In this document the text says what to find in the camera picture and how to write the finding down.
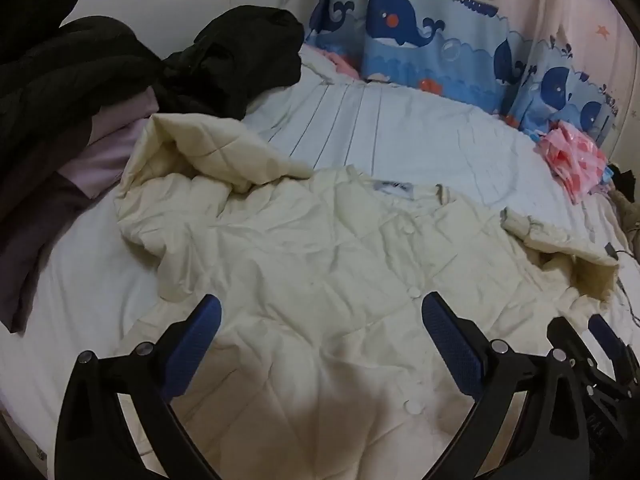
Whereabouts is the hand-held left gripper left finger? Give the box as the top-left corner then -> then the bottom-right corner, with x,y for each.
54,294 -> 223,480

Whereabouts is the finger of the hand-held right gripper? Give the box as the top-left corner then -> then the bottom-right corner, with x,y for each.
587,314 -> 640,391
546,316 -> 599,387

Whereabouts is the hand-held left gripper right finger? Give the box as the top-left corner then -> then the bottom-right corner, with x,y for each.
421,291 -> 591,480

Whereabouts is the cream quilted jacket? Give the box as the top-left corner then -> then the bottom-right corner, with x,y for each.
114,112 -> 621,480

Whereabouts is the pink floral cloth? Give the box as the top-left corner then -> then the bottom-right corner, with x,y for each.
537,120 -> 608,206

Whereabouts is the lilac garment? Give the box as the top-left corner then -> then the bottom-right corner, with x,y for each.
57,85 -> 161,201

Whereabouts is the white striped bed sheet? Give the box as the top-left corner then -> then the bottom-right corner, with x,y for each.
0,75 -> 640,461

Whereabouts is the black thin garment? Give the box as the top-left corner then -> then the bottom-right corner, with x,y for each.
160,5 -> 306,121

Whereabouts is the black fleece garment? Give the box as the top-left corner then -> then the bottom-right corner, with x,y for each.
0,16 -> 168,231

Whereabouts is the whale print curtain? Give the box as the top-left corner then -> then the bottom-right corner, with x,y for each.
305,0 -> 631,146

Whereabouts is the black cable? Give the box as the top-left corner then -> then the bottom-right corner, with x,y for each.
604,242 -> 640,326

